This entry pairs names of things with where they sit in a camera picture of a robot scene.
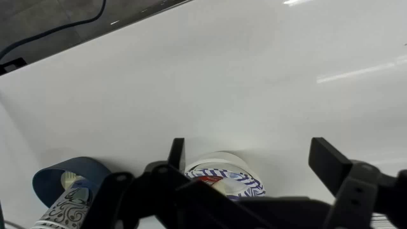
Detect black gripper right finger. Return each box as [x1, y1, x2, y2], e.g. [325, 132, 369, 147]
[308, 136, 407, 229]

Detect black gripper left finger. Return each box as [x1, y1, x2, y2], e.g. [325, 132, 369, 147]
[82, 137, 193, 229]

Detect blue striped white bowl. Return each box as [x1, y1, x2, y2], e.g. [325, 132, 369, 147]
[184, 151, 268, 201]

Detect black white patterned cup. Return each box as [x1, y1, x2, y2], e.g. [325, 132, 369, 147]
[32, 186, 93, 229]

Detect dark blue cup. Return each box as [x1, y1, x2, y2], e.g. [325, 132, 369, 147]
[32, 156, 112, 208]

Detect thin black floor cable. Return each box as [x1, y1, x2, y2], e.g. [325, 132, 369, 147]
[0, 0, 107, 61]

